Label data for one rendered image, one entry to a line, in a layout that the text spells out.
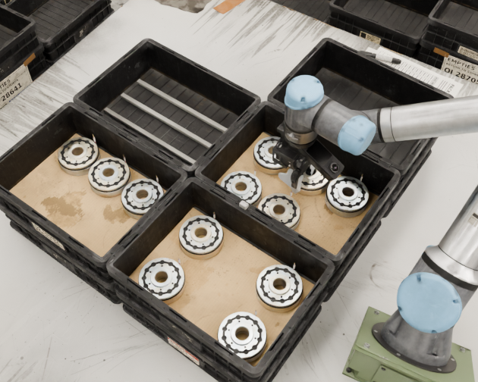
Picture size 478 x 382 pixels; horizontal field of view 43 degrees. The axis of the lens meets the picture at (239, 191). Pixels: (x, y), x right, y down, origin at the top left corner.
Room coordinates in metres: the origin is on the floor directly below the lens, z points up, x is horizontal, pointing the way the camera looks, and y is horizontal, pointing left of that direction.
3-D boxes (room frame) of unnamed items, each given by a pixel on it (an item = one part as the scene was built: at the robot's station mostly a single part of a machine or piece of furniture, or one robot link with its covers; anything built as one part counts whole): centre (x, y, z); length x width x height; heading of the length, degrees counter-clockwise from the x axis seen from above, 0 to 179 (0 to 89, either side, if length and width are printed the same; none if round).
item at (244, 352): (0.46, -0.01, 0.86); 0.10 x 0.10 x 0.01
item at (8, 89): (1.58, 0.86, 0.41); 0.31 x 0.02 x 0.16; 148
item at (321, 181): (0.89, -0.18, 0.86); 0.10 x 0.10 x 0.01
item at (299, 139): (0.86, -0.13, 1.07); 0.08 x 0.08 x 0.05
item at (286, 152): (0.87, -0.13, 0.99); 0.09 x 0.08 x 0.12; 54
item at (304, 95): (0.85, -0.13, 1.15); 0.09 x 0.08 x 0.11; 52
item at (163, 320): (0.59, 0.04, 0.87); 0.40 x 0.30 x 0.11; 54
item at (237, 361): (0.59, 0.04, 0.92); 0.40 x 0.30 x 0.02; 54
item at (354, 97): (1.08, -0.31, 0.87); 0.40 x 0.30 x 0.11; 54
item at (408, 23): (2.04, -0.60, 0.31); 0.40 x 0.30 x 0.34; 58
